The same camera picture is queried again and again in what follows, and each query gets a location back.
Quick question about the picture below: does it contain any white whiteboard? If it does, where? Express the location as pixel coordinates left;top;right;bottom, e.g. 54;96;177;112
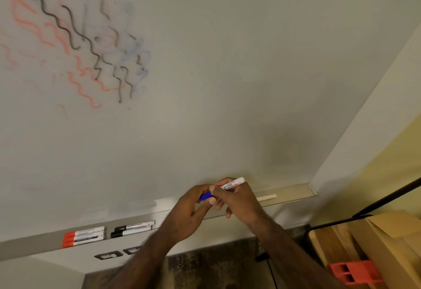
0;0;421;243

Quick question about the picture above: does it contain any red whiteboard marker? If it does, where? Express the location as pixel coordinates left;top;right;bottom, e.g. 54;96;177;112
61;235;106;249
62;231;107;244
64;226;106;239

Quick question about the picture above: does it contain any red plastic holder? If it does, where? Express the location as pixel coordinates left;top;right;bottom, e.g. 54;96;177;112
328;260;384;286

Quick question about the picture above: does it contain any person's right hand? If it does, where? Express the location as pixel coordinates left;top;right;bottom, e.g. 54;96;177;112
209;177;269;233

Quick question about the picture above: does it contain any metal marker tray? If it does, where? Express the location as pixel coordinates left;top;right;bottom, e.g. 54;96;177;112
0;182;318;262

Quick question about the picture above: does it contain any person's right forearm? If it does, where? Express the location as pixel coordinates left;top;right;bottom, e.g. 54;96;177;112
251;216;349;289

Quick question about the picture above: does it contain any person's left forearm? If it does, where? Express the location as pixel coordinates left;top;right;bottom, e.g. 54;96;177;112
105;229;180;289

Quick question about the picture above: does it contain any brown cardboard box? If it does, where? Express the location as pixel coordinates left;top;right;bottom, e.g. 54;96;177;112
348;210;421;289

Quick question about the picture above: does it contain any blue whiteboard marker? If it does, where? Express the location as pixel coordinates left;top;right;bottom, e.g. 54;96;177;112
199;177;246;202

